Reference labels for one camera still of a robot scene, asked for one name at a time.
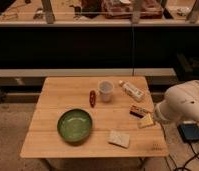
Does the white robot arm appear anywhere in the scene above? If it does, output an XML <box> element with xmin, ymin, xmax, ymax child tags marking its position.
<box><xmin>151</xmin><ymin>80</ymin><xmax>199</xmax><ymax>124</ymax></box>

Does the white ceramic cup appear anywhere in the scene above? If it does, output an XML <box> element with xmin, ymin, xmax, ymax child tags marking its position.
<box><xmin>98</xmin><ymin>80</ymin><xmax>114</xmax><ymax>102</ymax></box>

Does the green ceramic bowl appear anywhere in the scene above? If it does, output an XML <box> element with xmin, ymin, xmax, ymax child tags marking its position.
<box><xmin>57</xmin><ymin>109</ymin><xmax>93</xmax><ymax>144</ymax></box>

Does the brown black small box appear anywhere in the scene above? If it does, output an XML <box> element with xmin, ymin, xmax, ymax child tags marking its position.
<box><xmin>130</xmin><ymin>106</ymin><xmax>150</xmax><ymax>118</ymax></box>

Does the white tube bottle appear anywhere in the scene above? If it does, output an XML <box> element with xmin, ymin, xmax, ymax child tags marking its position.
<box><xmin>119</xmin><ymin>80</ymin><xmax>144</xmax><ymax>102</ymax></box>

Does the black foot pedal box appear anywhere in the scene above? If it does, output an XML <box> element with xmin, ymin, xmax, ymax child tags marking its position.
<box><xmin>177</xmin><ymin>123</ymin><xmax>199</xmax><ymax>143</ymax></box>

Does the red chili pepper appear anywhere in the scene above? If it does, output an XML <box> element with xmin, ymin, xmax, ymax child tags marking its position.
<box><xmin>89</xmin><ymin>90</ymin><xmax>96</xmax><ymax>107</ymax></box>

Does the wooden table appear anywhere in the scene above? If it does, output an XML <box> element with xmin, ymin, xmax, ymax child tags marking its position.
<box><xmin>20</xmin><ymin>77</ymin><xmax>169</xmax><ymax>158</ymax></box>

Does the red tray on shelf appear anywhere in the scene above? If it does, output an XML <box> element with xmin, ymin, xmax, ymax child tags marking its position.
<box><xmin>102</xmin><ymin>0</ymin><xmax>163</xmax><ymax>19</ymax></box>

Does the long wooden shelf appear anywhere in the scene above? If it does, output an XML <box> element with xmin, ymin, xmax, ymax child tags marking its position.
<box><xmin>0</xmin><ymin>68</ymin><xmax>176</xmax><ymax>77</ymax></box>

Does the black cable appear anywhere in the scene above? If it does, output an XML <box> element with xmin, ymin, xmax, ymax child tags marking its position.
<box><xmin>159</xmin><ymin>122</ymin><xmax>199</xmax><ymax>171</ymax></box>

